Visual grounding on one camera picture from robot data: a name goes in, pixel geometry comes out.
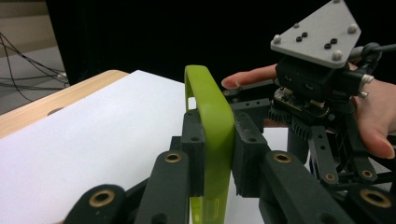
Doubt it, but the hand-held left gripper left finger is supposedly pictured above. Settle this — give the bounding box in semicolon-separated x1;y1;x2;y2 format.
180;108;207;198

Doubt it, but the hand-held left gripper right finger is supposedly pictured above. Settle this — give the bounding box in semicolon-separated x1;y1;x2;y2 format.
231;110;272;199

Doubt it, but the green cartoon phone case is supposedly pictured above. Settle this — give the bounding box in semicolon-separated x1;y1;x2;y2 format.
184;64;236;224

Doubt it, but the white table cover sheet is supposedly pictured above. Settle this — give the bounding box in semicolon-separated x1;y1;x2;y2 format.
0;69;312;224

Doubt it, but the black curtain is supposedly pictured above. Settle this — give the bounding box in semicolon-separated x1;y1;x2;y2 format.
46;0;396;86

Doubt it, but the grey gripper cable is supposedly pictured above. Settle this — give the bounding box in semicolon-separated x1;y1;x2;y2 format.
349;41;396;63

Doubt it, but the black floor cable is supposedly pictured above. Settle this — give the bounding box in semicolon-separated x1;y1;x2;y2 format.
0;31;68;82
0;74;70;103

